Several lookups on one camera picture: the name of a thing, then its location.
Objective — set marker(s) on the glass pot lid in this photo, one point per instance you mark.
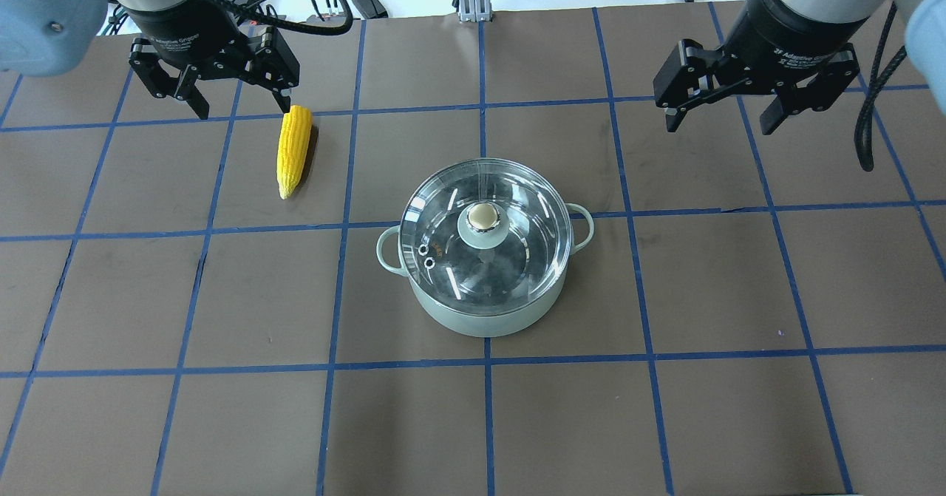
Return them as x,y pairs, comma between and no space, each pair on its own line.
485,233

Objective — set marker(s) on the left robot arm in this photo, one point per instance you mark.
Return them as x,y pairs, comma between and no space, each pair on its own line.
50,37

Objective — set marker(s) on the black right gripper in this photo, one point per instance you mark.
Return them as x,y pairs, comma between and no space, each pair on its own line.
792,24

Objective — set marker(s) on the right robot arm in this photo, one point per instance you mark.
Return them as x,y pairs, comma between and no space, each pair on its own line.
923,39

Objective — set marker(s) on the pale green cooking pot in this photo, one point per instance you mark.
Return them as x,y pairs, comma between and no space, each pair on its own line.
480,274

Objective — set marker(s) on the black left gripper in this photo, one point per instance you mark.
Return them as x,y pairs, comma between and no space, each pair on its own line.
179,29

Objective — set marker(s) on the black power adapter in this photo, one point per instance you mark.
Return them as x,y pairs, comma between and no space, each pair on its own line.
371,9

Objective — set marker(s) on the yellow corn cob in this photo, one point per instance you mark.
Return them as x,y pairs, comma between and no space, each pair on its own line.
292,149

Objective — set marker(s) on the brown gridded table mat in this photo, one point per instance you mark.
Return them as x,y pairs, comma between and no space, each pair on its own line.
501,276

